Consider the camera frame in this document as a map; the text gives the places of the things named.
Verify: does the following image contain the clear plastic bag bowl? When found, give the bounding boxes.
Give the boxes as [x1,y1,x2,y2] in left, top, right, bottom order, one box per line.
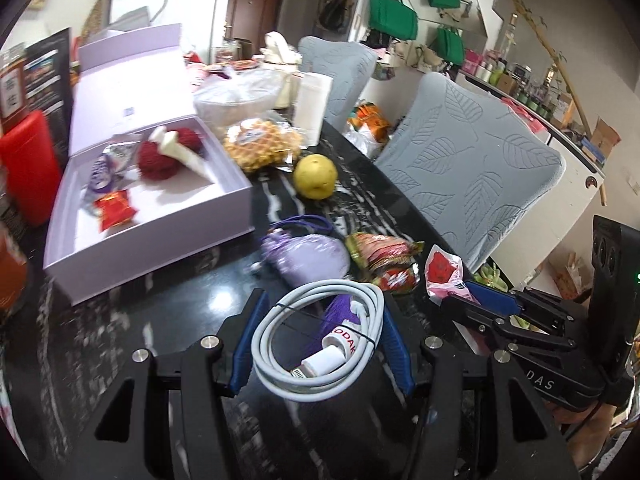
[192,67,286,126]

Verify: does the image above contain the orange snack bag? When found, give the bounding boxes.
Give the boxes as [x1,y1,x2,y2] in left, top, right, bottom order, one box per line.
[347,101,396,143]

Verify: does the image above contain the green red snack packet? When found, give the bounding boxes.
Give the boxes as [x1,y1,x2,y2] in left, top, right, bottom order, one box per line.
[345,232,426,273]

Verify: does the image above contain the silver purple snack packet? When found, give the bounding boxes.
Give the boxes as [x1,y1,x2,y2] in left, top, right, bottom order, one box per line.
[87,135,146,196]

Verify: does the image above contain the grey leaf-pattern covered chair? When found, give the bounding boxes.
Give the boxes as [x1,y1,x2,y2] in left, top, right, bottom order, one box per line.
[297,36,378,133]
[375,71,568,281]

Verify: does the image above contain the packet of waffles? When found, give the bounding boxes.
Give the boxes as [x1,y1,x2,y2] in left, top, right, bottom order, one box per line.
[222,117,303,173]

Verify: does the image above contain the hanging dark handbags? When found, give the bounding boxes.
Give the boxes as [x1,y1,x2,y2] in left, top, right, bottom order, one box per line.
[317,0,353,31]

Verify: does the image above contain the red-lidded clear jar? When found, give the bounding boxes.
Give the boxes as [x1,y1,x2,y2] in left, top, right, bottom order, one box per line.
[0,42,63,228]

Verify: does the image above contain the purple sachet pouch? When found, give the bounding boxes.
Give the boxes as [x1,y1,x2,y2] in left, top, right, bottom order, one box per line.
[252,214,368,356]

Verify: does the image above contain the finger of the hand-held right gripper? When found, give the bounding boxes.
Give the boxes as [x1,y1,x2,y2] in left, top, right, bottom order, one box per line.
[465,280,588,333]
[440,294,576,356]

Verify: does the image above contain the white charging cable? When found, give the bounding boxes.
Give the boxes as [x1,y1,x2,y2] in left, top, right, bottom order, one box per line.
[250,280,386,402]

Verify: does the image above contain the cardboard box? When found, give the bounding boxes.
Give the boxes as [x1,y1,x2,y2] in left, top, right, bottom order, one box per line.
[582,117,621,161]

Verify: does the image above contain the lavender gift box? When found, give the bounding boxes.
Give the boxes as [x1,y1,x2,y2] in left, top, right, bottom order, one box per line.
[42,22,256,307]

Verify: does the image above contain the red pink small packet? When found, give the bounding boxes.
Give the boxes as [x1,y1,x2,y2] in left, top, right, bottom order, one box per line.
[424,244,476,306]

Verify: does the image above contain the black food pouch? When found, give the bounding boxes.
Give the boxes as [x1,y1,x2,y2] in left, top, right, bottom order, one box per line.
[25,27,76,156]

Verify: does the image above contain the yellow pear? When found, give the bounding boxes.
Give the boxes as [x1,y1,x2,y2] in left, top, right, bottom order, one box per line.
[292,154,338,201]

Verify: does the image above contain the cream ceramic teapot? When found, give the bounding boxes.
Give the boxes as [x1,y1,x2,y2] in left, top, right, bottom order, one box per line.
[260,31,303,68]

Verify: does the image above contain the bamboo pole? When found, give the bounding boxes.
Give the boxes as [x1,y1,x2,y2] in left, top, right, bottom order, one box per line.
[505,0,608,206]

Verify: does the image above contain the person's right forearm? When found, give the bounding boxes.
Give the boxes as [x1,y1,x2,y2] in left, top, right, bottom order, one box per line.
[545,400,621,471]

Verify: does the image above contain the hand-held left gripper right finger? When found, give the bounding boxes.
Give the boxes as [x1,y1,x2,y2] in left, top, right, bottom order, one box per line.
[380,300,581,480]

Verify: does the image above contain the row of small bottles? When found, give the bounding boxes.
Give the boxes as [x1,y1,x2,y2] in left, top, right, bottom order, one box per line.
[465,50,576,116]

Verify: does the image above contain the brown wooden door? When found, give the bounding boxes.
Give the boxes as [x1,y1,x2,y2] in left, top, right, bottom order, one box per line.
[227,0,288,56]

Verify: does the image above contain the red candy packet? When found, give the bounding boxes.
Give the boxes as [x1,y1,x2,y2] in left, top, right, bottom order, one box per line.
[94,189,138,233]

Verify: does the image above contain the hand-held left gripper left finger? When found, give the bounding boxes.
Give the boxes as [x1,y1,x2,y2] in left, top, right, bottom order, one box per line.
[62,287,271,480]

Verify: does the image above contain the white paper roll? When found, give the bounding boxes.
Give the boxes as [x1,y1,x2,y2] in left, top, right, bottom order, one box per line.
[291,71,334,147]

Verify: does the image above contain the white refrigerator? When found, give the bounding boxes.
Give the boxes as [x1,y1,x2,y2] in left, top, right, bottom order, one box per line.
[109,0,233,66]

